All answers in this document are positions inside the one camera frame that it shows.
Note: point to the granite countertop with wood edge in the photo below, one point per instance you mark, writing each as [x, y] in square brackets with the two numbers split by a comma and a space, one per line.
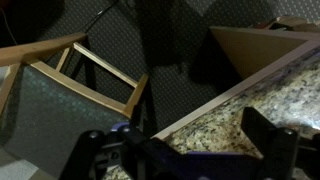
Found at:
[260, 50]

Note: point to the wooden chair with grey seat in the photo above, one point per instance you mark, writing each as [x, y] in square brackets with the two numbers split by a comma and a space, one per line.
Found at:
[50, 113]

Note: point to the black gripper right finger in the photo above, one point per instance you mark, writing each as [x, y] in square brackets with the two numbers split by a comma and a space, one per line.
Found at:
[257, 130]

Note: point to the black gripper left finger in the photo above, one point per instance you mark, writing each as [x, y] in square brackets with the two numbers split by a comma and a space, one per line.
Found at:
[136, 117]

